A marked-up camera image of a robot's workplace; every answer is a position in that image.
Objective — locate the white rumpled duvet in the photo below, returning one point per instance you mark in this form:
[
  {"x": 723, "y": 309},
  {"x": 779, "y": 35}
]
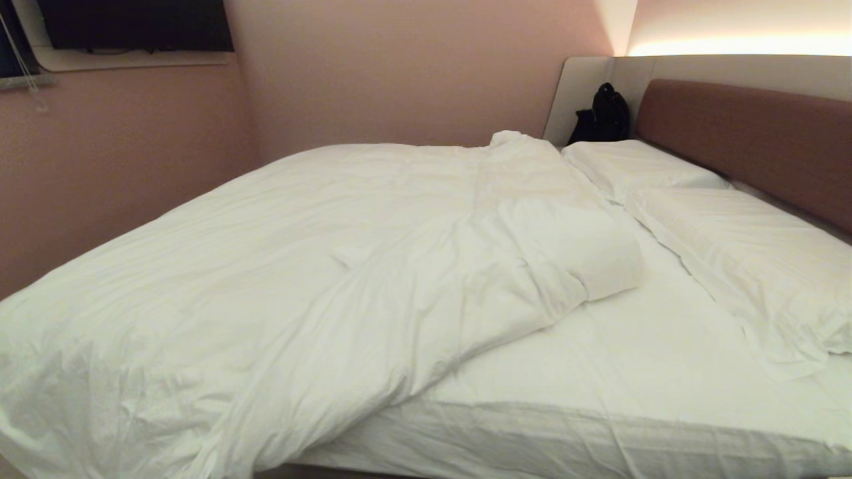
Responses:
[{"x": 279, "y": 266}]

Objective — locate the white bed sheet mattress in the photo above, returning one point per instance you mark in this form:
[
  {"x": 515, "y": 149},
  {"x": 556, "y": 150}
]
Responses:
[{"x": 632, "y": 386}]

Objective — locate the black backpack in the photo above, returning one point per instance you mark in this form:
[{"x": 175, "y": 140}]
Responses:
[{"x": 604, "y": 120}]

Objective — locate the white pillow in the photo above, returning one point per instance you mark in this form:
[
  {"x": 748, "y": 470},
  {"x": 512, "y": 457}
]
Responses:
[
  {"x": 632, "y": 166},
  {"x": 752, "y": 259}
]

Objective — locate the brown padded headboard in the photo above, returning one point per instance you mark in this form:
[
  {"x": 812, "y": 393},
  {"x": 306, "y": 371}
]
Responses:
[{"x": 752, "y": 140}]

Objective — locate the black wall television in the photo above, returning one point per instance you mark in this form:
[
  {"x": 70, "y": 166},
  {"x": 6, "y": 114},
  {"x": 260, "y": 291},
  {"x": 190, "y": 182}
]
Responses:
[{"x": 133, "y": 25}]

